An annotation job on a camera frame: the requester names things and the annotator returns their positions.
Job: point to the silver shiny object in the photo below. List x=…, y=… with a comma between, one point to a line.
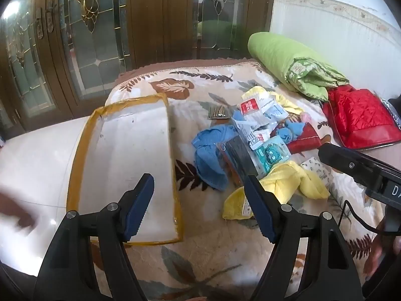
x=391, y=113

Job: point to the dark packet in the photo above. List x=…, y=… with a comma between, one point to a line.
x=238, y=153

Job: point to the pale yellow cloth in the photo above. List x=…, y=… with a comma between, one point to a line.
x=250, y=93

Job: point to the teal cartoon packet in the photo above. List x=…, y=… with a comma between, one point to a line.
x=271, y=156

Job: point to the white packet with red label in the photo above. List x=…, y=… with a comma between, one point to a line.
x=250, y=106
x=260, y=138

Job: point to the packet of blue masks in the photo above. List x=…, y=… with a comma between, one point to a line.
x=275, y=113

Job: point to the person's right hand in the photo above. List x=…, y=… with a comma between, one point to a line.
x=380, y=257

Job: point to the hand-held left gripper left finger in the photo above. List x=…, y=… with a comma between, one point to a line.
x=137, y=208

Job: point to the small pink fluffy item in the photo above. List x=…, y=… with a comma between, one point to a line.
x=306, y=116

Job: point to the plain white packet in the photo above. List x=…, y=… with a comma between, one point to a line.
x=269, y=102

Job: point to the rolled green quilt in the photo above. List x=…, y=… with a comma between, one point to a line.
x=275, y=53

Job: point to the striped colourful packet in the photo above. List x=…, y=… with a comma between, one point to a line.
x=216, y=112

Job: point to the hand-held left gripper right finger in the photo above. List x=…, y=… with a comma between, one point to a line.
x=260, y=208

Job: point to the clear storage bag yellow trim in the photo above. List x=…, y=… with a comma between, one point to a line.
x=125, y=150

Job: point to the wooden cabinet with glass doors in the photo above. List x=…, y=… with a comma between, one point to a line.
x=147, y=22

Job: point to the blue towel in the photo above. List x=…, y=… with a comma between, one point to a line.
x=210, y=160

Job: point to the white patterned cloth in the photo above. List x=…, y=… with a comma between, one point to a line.
x=315, y=167

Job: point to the yellow towel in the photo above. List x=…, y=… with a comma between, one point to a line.
x=282, y=182

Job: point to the leaf-printed blanket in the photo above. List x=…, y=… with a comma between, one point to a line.
x=219, y=257

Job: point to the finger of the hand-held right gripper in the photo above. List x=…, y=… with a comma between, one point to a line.
x=344, y=163

